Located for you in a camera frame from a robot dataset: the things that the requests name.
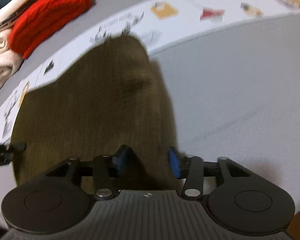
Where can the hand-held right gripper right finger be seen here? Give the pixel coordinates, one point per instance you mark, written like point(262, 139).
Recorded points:
point(173, 163)

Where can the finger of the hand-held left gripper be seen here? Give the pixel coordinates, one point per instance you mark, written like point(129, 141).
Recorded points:
point(2, 152)

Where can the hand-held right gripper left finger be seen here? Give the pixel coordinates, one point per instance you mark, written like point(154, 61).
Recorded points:
point(120, 160)

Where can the olive brown pants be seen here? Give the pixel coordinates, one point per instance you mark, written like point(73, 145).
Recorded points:
point(90, 105)

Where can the cream folded garment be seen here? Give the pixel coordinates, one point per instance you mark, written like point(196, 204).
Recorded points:
point(2, 62)

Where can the red knitted sweater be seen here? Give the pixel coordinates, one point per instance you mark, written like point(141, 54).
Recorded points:
point(50, 12)

